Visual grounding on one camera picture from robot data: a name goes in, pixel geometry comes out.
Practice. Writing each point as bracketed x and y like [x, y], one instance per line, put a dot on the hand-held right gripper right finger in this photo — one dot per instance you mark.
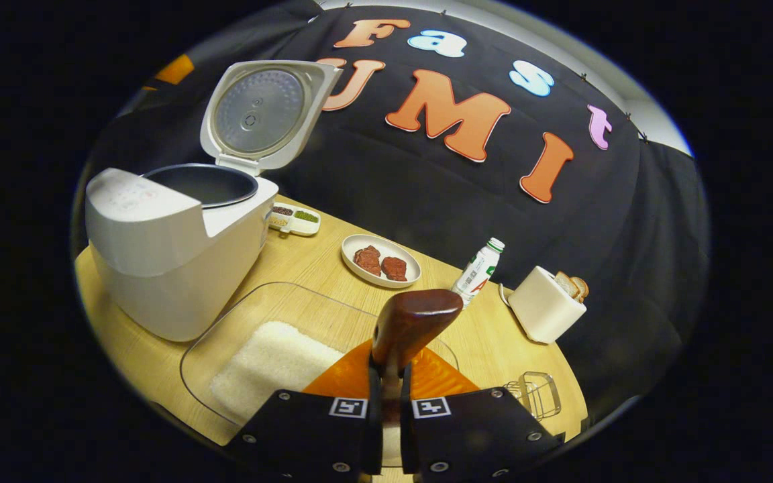
[406, 416]

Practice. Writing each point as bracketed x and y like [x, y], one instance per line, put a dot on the white toaster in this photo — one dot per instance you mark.
[544, 312]

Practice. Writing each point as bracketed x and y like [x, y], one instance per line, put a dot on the clear plastic container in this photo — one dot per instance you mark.
[279, 305]

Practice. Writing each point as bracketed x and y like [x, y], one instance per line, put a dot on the white divided bean dish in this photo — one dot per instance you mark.
[299, 225]

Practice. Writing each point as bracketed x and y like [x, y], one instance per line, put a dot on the red meat piece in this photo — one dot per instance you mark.
[368, 261]
[394, 268]

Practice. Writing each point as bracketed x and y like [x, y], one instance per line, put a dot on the bread slice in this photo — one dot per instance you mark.
[566, 285]
[582, 288]

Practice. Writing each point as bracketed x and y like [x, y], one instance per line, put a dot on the pile of white rice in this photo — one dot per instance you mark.
[272, 362]

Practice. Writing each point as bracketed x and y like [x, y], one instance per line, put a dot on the white rice cooker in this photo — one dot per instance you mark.
[165, 268]

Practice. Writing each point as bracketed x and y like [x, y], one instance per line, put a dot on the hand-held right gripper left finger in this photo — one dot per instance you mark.
[374, 416]

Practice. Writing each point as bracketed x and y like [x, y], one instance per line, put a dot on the brown wooden spoon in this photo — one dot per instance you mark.
[413, 322]

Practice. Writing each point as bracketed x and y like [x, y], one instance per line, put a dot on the white drink bottle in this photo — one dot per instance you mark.
[477, 275]

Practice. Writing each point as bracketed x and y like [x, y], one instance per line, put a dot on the white oval plate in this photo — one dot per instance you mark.
[359, 275]

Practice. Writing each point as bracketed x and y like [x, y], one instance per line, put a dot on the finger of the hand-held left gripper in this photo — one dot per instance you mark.
[175, 69]

